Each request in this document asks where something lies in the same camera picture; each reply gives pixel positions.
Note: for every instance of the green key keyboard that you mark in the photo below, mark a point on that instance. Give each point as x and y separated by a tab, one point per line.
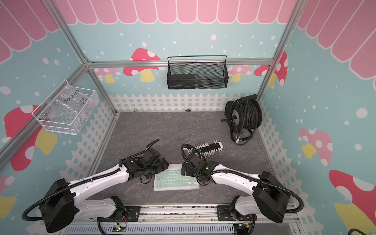
172	180

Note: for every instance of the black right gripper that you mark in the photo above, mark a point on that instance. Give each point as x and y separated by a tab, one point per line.
193	172

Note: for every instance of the clear wire wall basket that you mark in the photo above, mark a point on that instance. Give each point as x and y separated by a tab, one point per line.
48	117

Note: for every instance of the black box in basket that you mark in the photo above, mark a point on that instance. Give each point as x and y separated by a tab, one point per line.
180	81

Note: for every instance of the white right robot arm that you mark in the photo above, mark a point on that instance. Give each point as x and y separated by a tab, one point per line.
265	194

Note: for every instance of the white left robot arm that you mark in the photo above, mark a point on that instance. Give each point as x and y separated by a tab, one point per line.
66	202

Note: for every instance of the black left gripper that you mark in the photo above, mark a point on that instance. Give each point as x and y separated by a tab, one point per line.
158	168

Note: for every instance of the black cable reel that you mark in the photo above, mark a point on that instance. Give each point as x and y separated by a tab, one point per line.
243	116

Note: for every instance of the plastic bag in basket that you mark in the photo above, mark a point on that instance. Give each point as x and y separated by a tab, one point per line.
70	101

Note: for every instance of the black wire mesh basket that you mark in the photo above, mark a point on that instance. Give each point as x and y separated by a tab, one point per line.
210	70

